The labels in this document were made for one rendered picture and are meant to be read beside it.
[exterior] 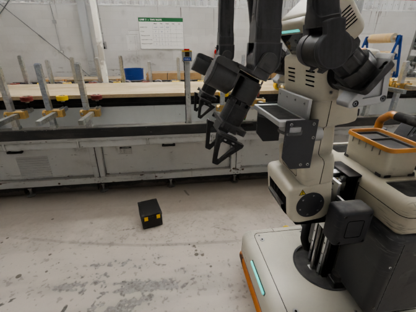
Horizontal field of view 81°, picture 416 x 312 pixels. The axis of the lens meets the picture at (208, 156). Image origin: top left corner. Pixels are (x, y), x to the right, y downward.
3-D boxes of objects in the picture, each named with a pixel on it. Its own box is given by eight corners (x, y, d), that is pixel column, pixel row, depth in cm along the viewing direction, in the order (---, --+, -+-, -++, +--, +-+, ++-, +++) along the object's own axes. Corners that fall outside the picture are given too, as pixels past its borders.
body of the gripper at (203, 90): (200, 96, 93) (208, 78, 91) (196, 90, 102) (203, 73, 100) (215, 103, 96) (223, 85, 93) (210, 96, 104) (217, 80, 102)
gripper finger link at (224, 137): (203, 163, 54) (223, 125, 52) (199, 150, 61) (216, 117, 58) (229, 173, 57) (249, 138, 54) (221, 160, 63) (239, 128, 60)
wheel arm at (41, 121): (42, 127, 152) (39, 120, 150) (36, 127, 152) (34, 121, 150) (69, 111, 191) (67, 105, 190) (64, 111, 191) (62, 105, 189)
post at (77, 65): (92, 130, 182) (78, 62, 162) (87, 130, 181) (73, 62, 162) (93, 129, 185) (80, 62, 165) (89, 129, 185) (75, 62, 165)
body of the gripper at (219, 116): (218, 129, 54) (234, 98, 52) (210, 117, 63) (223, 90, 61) (242, 139, 56) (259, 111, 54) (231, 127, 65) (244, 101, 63)
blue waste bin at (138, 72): (145, 95, 690) (143, 68, 661) (125, 95, 683) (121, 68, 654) (147, 91, 743) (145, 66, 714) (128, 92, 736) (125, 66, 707)
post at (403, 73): (392, 119, 213) (411, 60, 193) (389, 119, 212) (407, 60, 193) (389, 118, 216) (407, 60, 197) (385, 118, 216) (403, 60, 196)
